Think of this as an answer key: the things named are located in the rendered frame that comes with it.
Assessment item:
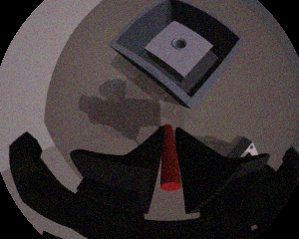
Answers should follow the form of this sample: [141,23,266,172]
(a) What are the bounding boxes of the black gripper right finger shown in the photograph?
[174,127,270,214]

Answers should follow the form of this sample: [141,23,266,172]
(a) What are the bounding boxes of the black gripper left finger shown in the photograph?
[70,126,165,214]

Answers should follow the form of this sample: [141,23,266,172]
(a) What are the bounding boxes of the dark red peg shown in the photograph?
[160,123,181,191]

